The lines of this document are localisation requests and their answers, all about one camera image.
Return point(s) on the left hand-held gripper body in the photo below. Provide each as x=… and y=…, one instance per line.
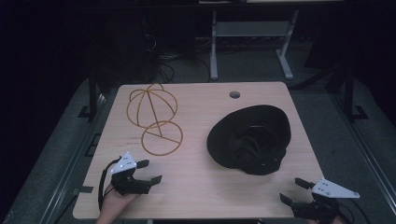
x=124, y=183

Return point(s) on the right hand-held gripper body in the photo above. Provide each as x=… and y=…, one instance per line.
x=320, y=207

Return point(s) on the black bucket hat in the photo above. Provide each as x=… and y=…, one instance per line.
x=249, y=140

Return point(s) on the person's left hand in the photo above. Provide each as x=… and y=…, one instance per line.
x=113, y=203

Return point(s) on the person's right hand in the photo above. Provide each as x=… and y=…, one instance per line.
x=339, y=221

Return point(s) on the black metal stand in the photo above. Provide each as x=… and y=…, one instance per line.
x=350, y=93
x=92, y=93

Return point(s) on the black table edge bracket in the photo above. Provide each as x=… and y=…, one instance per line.
x=83, y=189

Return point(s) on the aluminium frame rail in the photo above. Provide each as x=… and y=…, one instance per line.
x=71, y=161
x=367, y=155

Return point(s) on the white metal desk frame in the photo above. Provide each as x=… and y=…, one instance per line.
x=249, y=28

